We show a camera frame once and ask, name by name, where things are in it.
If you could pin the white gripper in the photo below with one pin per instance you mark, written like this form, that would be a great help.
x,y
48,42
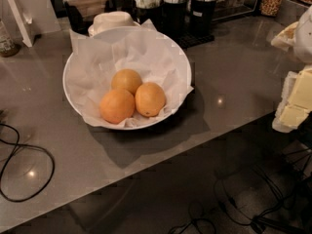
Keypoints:
x,y
304,38

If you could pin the orange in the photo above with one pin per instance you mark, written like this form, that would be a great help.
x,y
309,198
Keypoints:
x,y
150,99
117,105
127,79

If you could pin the white bowl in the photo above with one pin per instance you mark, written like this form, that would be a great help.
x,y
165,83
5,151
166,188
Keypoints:
x,y
70,91

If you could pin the black cup right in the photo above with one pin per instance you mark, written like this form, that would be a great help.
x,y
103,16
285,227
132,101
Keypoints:
x,y
201,17

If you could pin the black cup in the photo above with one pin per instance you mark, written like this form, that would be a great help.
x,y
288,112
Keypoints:
x,y
154,14
201,17
173,18

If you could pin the black tray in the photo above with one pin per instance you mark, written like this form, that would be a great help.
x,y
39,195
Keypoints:
x,y
188,40

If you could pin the black cup middle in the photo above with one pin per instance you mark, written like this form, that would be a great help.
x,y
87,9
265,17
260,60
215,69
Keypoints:
x,y
173,18

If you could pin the white paper liner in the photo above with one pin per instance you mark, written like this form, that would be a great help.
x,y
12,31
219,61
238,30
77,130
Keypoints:
x,y
97,59

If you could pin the black cup left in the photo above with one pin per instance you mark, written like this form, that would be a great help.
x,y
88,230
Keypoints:
x,y
154,14

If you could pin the white stand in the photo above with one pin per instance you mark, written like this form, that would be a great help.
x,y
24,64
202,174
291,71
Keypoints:
x,y
24,23

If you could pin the glass bottle with label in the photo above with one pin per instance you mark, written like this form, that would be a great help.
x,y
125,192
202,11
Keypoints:
x,y
8,47

